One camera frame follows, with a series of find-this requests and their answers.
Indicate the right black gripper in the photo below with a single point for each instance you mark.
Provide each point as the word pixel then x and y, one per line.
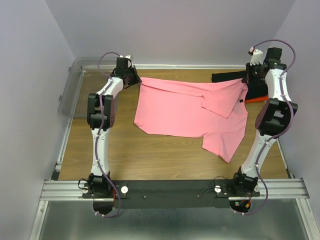
pixel 247 79

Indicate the aluminium frame rail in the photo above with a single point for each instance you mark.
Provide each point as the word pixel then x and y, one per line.
pixel 280 212

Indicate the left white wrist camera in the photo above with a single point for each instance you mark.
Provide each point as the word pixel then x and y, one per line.
pixel 127 60

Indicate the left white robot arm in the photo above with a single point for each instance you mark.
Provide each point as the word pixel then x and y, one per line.
pixel 101 115

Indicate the pink t shirt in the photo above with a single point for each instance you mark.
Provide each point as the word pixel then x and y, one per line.
pixel 215 112

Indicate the clear plastic bin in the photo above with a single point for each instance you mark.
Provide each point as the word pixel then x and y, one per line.
pixel 84 78

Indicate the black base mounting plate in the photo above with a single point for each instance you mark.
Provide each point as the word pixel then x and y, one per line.
pixel 169 194

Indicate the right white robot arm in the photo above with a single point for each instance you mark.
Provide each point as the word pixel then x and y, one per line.
pixel 274 119

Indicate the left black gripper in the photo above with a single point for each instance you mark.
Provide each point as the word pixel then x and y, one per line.
pixel 136 79

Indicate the black folded t shirt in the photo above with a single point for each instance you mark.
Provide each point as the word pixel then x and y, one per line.
pixel 255 89

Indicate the orange folded t shirt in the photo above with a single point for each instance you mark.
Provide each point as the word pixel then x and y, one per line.
pixel 257 100

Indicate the back aluminium table rail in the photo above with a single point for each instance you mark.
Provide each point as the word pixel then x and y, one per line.
pixel 171 67

